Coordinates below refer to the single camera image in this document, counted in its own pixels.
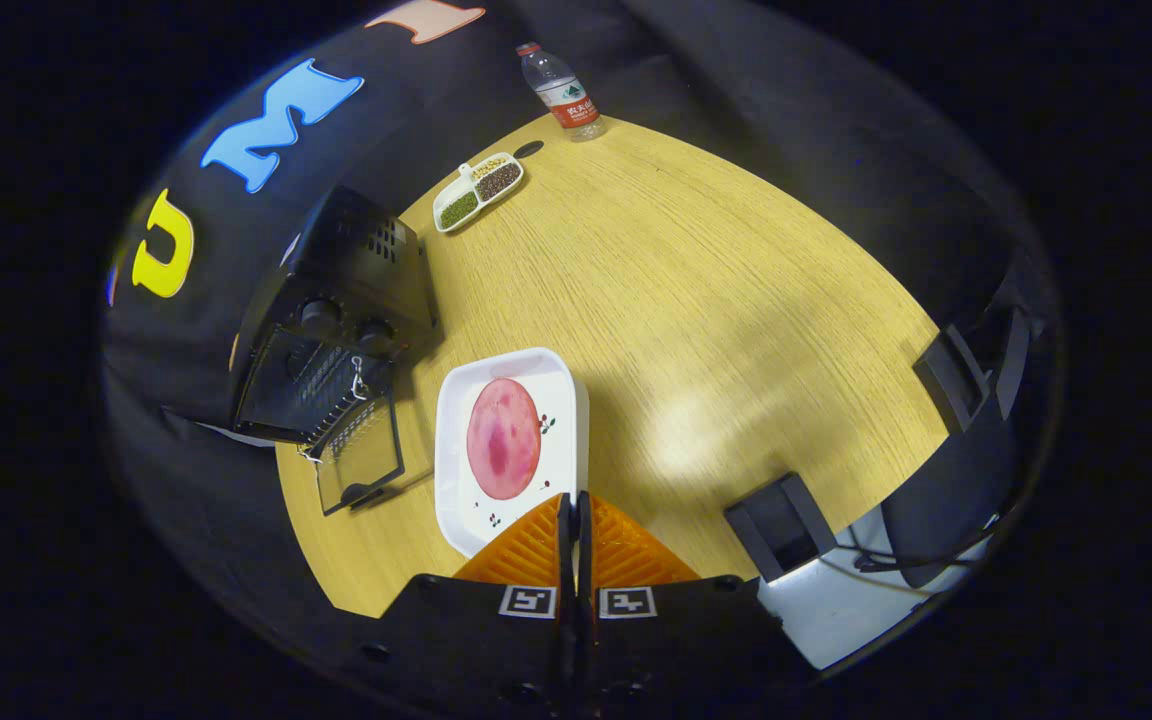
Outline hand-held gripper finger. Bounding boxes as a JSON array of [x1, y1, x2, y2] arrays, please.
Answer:
[[336, 492, 574, 720], [576, 490, 807, 720]]

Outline pink ham slice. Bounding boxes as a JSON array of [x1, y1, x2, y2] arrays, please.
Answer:
[[466, 378, 543, 501]]

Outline white square plate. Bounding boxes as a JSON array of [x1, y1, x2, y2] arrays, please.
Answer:
[[433, 346, 592, 559]]

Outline black toaster oven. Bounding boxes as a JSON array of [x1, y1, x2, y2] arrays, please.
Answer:
[[229, 185, 442, 518]]

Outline white divided bean dish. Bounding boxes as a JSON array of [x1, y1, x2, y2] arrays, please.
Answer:
[[432, 151, 525, 235]]

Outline black office chair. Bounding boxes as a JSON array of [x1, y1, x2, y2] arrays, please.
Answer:
[[724, 280, 1037, 591]]

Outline red label water bottle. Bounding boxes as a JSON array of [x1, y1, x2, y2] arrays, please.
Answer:
[[516, 41, 607, 143]]

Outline black cable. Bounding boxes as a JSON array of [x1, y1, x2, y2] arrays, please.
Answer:
[[831, 540, 997, 579]]

